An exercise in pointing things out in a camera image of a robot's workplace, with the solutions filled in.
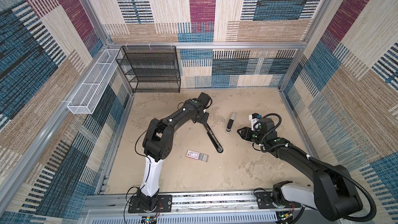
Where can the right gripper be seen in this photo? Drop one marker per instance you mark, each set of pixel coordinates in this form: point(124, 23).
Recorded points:
point(245, 131)

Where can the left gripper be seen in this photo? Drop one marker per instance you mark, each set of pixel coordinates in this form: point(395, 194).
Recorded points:
point(204, 119)

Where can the grey silver stapler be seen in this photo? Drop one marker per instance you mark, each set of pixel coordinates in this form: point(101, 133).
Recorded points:
point(230, 122)

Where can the red white staple box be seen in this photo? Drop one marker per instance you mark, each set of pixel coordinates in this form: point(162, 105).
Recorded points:
point(193, 155)

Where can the grey staple tray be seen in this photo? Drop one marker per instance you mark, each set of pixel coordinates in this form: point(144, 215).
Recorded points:
point(203, 157)

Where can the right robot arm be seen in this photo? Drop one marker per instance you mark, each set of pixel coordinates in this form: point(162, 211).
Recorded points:
point(334, 194)

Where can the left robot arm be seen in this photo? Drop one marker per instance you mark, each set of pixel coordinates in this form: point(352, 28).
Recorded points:
point(158, 144)

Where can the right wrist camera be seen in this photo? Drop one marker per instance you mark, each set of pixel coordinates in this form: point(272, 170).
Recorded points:
point(254, 120)

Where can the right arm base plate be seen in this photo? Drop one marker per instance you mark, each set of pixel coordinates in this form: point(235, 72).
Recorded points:
point(270, 200)

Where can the black wire shelf rack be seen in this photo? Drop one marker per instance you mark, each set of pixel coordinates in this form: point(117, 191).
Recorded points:
point(150, 68)

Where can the aluminium front rail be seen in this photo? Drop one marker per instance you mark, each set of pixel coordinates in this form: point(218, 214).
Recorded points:
point(203, 207)

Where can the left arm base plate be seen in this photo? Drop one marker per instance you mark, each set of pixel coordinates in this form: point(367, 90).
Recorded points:
point(152, 205)

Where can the white mesh wall basket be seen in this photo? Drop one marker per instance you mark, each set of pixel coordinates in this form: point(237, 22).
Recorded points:
point(89, 93)

